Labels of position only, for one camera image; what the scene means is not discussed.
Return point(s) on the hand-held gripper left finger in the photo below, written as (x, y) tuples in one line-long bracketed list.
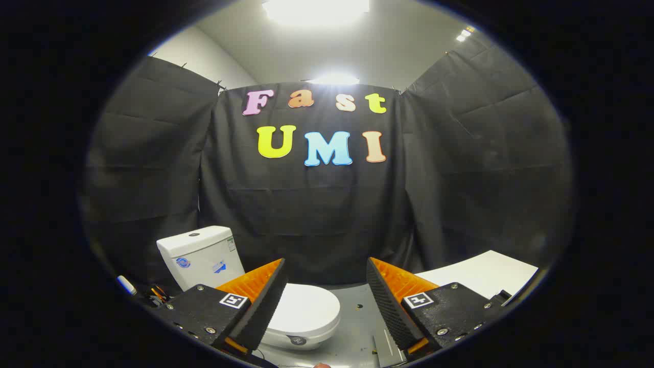
[(263, 312)]

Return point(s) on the white toilet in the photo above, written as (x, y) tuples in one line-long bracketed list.
[(199, 255)]

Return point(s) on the black backdrop cloth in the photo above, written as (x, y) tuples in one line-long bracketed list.
[(317, 214)]

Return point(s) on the small white object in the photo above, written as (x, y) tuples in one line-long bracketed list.
[(126, 285)]

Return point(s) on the long ceiling light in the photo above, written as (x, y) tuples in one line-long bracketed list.
[(333, 79)]

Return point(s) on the white toilet lid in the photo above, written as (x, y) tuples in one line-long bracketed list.
[(309, 309)]

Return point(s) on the grey slotted cabinet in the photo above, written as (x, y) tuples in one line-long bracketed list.
[(480, 273)]

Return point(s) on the large ceiling light panel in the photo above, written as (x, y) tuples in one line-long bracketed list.
[(316, 10)]

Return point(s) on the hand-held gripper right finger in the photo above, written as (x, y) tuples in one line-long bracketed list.
[(388, 312)]

